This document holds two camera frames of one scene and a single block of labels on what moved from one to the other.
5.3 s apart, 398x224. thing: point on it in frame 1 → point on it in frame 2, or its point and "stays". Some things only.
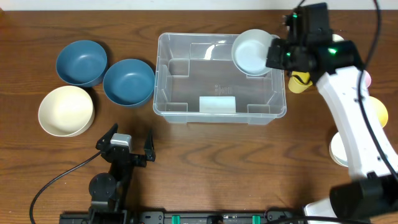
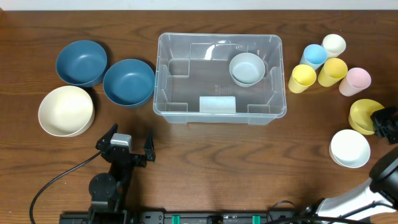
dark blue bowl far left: x=82 y=63 stays
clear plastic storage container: x=196 y=81 stays
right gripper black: x=277 y=54 → x=385 y=123
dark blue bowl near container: x=129 y=83 stays
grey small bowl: x=250 y=51 → x=246 y=69
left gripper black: x=131 y=157 stays
